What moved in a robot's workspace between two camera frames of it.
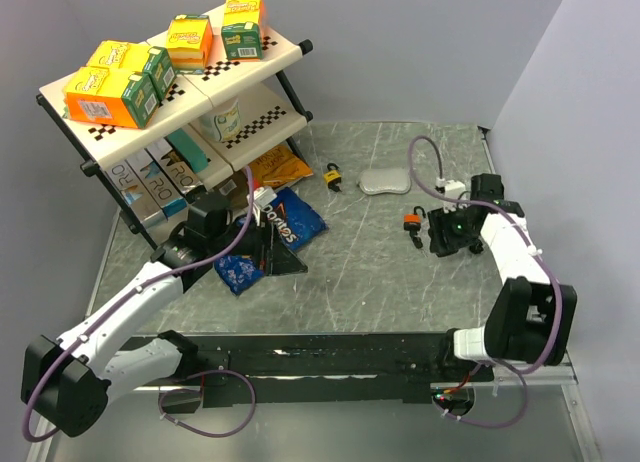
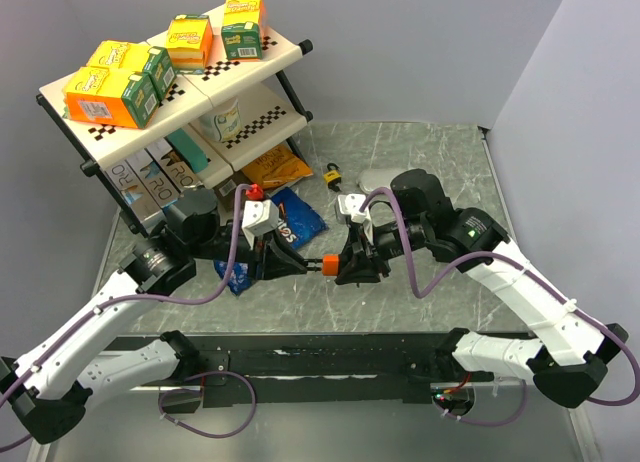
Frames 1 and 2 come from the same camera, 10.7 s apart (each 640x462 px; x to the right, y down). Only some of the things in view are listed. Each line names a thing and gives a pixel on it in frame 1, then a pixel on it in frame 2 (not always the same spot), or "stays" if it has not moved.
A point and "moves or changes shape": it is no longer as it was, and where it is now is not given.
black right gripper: [438, 220] to [358, 249]
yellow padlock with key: [333, 177] stays
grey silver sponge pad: [375, 180] stays
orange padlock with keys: [412, 223] moves or changes shape
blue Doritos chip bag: [296, 223] stays
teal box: [194, 156] stays
